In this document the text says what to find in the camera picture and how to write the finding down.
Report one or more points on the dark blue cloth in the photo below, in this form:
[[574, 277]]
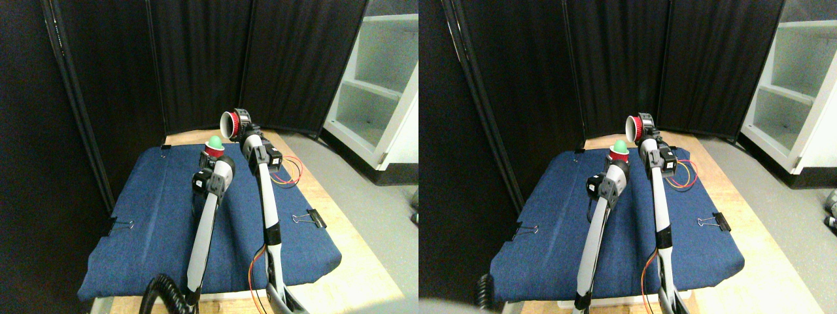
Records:
[[131, 248], [543, 255]]

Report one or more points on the red cup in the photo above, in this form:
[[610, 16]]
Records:
[[229, 125], [213, 153], [618, 159], [633, 129]]

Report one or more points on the white shelf unit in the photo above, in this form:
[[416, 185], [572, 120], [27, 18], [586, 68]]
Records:
[[392, 131], [811, 131]]

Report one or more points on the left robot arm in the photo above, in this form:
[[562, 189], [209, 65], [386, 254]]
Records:
[[204, 242], [596, 242]]

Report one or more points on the black curtain stand pole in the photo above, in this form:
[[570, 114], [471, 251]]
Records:
[[484, 101], [79, 98]]

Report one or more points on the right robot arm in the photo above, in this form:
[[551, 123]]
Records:
[[267, 203], [659, 203]]

